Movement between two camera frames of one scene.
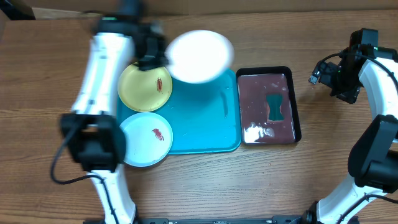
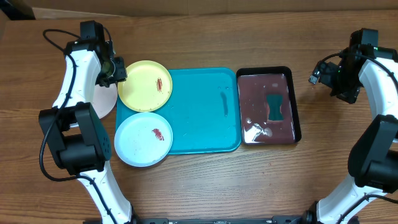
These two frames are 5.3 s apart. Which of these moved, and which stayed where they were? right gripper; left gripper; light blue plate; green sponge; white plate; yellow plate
Moved: left gripper; white plate
Stayed: yellow plate; light blue plate; green sponge; right gripper
